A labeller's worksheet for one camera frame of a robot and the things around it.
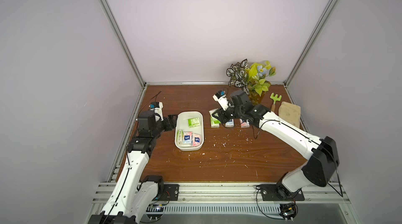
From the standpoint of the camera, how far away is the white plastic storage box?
869 mm

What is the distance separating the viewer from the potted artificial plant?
2.94ft

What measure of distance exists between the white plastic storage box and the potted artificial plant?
307 mm
